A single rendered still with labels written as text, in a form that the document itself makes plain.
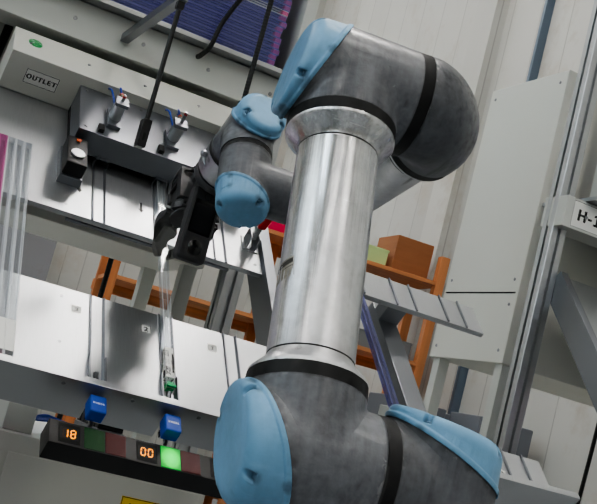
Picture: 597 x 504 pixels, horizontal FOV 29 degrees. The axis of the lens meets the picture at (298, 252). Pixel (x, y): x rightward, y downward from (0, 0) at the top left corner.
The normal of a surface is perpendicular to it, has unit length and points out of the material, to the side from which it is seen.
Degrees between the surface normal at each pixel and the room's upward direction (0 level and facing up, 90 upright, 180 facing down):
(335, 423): 66
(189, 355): 44
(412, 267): 90
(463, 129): 107
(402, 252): 90
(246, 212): 147
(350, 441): 61
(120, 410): 134
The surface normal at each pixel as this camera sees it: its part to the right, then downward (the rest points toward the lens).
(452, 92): 0.57, -0.19
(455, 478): 0.24, -0.13
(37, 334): 0.47, -0.71
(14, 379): 0.12, 0.65
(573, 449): -0.90, -0.29
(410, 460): 0.39, -0.47
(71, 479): 0.42, -0.04
